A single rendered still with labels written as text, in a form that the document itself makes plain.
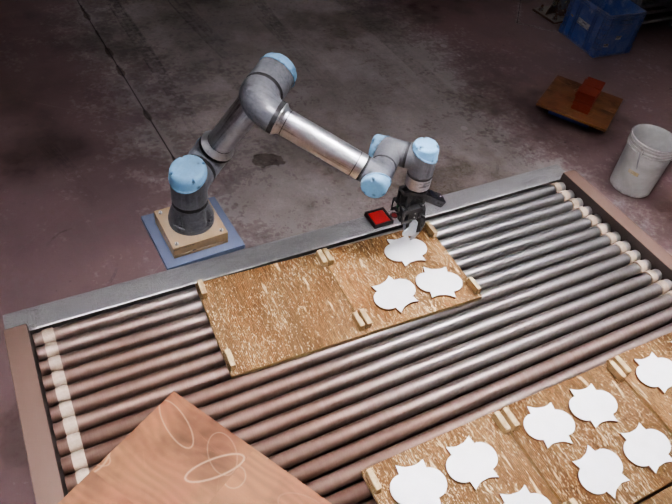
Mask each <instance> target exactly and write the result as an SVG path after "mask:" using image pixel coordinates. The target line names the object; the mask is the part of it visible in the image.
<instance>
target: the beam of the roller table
mask: <svg viewBox="0 0 672 504"><path fill-rule="evenodd" d="M564 172H565V171H564V170H563V169H562V168H561V167H560V166H559V165H558V164H555V165H552V166H548V167H544V168H541V169H537V170H533V171H530V172H526V173H522V174H519V175H515V176H511V177H508V178H504V179H500V180H497V181H493V182H489V183H486V184H482V185H478V186H475V187H471V188H467V189H464V190H460V191H456V192H453V193H449V194H445V195H442V196H443V197H444V200H445V201H446V203H445V204H444V205H443V206H442V207H441V208H440V207H438V206H435V205H433V204H430V203H428V202H425V203H424V204H425V207H426V213H425V215H426V216H425V221H427V220H430V219H434V218H437V217H441V216H444V215H448V214H451V213H455V212H458V211H462V210H465V209H469V208H472V207H476V206H479V205H482V204H486V203H489V202H493V201H496V200H500V199H503V198H507V197H510V196H514V195H517V194H521V193H524V192H528V191H531V190H535V189H538V188H542V187H545V186H548V185H550V184H552V183H556V182H557V183H559V181H560V179H561V177H562V174H563V173H564ZM399 228H403V224H402V225H401V224H394V223H393V224H391V225H388V226H384V227H380V228H377V229H374V228H373V226H372V225H371V224H370V222H369V221H368V220H367V218H366V217H361V218H357V219H354V220H350V221H346V222H343V223H339V224H335V225H332V226H328V227H324V228H321V229H317V230H313V231H310V232H306V233H302V234H299V235H295V236H291V237H288V238H284V239H280V240H277V241H273V242H269V243H266V244H262V245H258V246H255V247H251V248H247V249H244V250H240V251H236V252H233V253H229V254H225V255H222V256H218V257H214V258H211V259H207V260H203V261H200V262H196V263H192V264H189V265H185V266H181V267H178V268H174V269H170V270H167V271H163V272H159V273H156V274H152V275H148V276H145V277H141V278H137V279H134V280H130V281H126V282H123V283H119V284H115V285H112V286H108V287H104V288H101V289H97V290H93V291H90V292H86V293H82V294H79V295H75V296H71V297H68V298H64V299H60V300H57V301H53V302H49V303H45V304H42V305H38V306H34V307H31V308H27V309H23V310H20V311H16V312H12V313H9V314H5V315H3V316H2V318H3V323H4V328H5V329H8V328H12V327H15V326H19V325H23V324H27V326H28V329H29V331H30V334H31V336H32V335H33V334H34V333H38V332H41V331H42V330H44V329H47V328H51V327H52V328H55V327H59V326H62V325H66V324H69V323H73V322H76V321H79V320H83V319H86V318H90V317H93V316H97V315H100V314H104V313H107V312H111V311H114V310H118V309H121V308H125V307H128V306H132V305H135V304H139V303H142V302H145V301H149V300H152V299H156V298H159V297H163V296H166V295H170V294H173V293H177V292H180V291H184V290H187V289H191V288H194V287H196V286H195V284H196V283H197V280H200V279H202V281H207V280H211V279H215V278H219V277H223V276H227V275H231V274H235V273H239V272H243V271H247V270H251V269H255V268H259V267H263V266H267V265H271V264H275V263H279V262H283V261H287V260H291V259H295V258H298V257H302V256H305V255H309V254H312V253H316V251H317V250H320V249H321V250H322V249H323V248H327V249H330V248H333V247H337V246H340V245H343V244H347V243H350V242H354V241H357V240H361V239H364V238H368V237H371V236H375V235H378V234H382V233H385V232H389V231H392V230H396V229H399ZM32 339H33V336H32Z"/></svg>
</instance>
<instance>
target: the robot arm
mask: <svg viewBox="0 0 672 504"><path fill-rule="evenodd" d="M296 79H297V72H296V68H295V66H294V65H293V63H292V62H291V61H290V60H289V59H288V58H287V57H286V56H284V55H282V54H280V53H274V52H271V53H267V54H265V55H264V56H263V57H261V58H260V60H259V62H258V63H257V65H256V66H255V67H254V68H253V70H252V71H251V72H250V73H249V75H248V76H247V77H246V78H245V80H244V81H243V82H242V84H241V86H240V89H239V97H238V98H237V99H236V101H235V102H234V103H233V104H232V106H231V107H230V108H229V109H228V111H227V112H226V113H225V115H224V116H223V117H222V118H221V120H220V121H219V122H218V124H217V125H216V126H215V127H214V129H213V130H209V131H206V132H205V133H204V134H203V135H202V136H201V137H200V138H199V139H198V140H197V142H196V144H195V145H194V146H193V148H192V149H191V150H190V151H189V153H188V154H187V155H184V156H183V157H182V158H181V157H179V158H177V159H175V160H174V161H173V162H172V164H171V165H170V168H169V175H168V180H169V184H170V191H171V200H172V204H171V206H170V209H169V212H168V222H169V225H170V227H171V228H172V229H173V230H174V231H175V232H177V233H179V234H182V235H186V236H195V235H199V234H202V233H205V232H206V231H208V230H209V229H210V228H211V227H212V226H213V224H214V211H213V209H212V207H211V205H210V203H209V201H208V188H209V186H210V185H211V184H212V182H213V181H214V179H215V178H216V176H217V175H218V174H219V172H220V171H221V170H222V168H223V167H224V166H225V165H226V164H227V162H228V161H229V160H230V159H231V158H232V156H233V154H234V147H235V146H236V145H237V143H238V142H239V141H240V140H241V139H242V138H243V136H244V135H245V134H246V133H247V132H248V131H249V129H250V128H251V127H252V126H253V125H254V124H256V125H257V126H258V127H259V128H261V129H262V130H264V131H266V132H267V133H269V134H278V135H280V136H282V137H283V138H285V139H287V140H289V141H290V142H292V143H294V144H295V145H297V146H299V147H301V148H302V149H304V150H306V151H308V152H309V153H311V154H313V155H314V156H316V157H318V158H320V159H321V160H323V161H325V162H326V163H328V164H330V165H332V166H333V167H335V168H337V169H338V170H340V171H342V172H344V173H345V174H347V175H349V176H351V177H352V178H354V179H356V180H357V181H359V182H361V190H362V191H363V192H364V194H365V195H367V196H368V197H371V198H380V197H382V196H384V195H385V194H386V192H387V190H388V188H389V187H390V185H391V181H392V179H393V176H394V174H395V171H396V169H397V167H398V166H399V167H402V168H407V169H408V171H407V174H406V179H405V185H402V186H399V189H398V194H397V197H393V200H392V205H391V209H390V210H395V211H396V212H397V216H398V218H396V219H395V220H394V222H393V223H394V224H401V225H402V224H403V230H404V231H403V232H402V235H403V236H410V240H413V239H414V238H415V237H416V236H417V235H418V234H419V232H420V231H421V230H422V228H423V227H424V224H425V216H426V215H425V213H426V207H425V204H424V203H425V202H428V203H430V204H433V205H435V206H438V207H440V208H441V207H442V206H443V205H444V204H445V203H446V201H445V200H444V197H443V196H442V195H441V194H440V193H437V192H435V191H432V190H430V189H429V187H430V184H431V180H432V176H433V173H434V169H435V166H436V162H437V160H438V154H439V145H438V143H437V142H436V141H435V140H433V139H431V138H428V137H425V138H423V137H420V138H418V139H416V140H415V142H414V143H411V142H407V141H404V140H400V139H396V138H393V137H390V136H385V135H380V134H376V135H375V136H374V137H373V139H372V142H371V144H370V148H369V153H368V155H367V154H366V153H364V152H362V151H361V150H359V149H357V148H355V147H354V146H352V145H350V144H349V143H347V142H345V141H344V140H342V139H340V138H339V137H337V136H335V135H333V134H332V133H330V132H328V131H327V130H325V129H323V128H322V127H320V126H318V125H316V124H315V123H313V122H311V121H310V120H308V119H306V118H305V117H303V116H301V115H300V114H298V113H296V112H294V111H293V110H291V109H290V108H289V104H288V103H287V102H285V101H283V99H284V98H285V96H286V95H287V94H288V92H289V91H290V89H291V88H292V87H293V86H294V85H295V81H296ZM394 201H395V202H396V203H397V206H395V207H393V203H394ZM416 218H417V219H416Z"/></svg>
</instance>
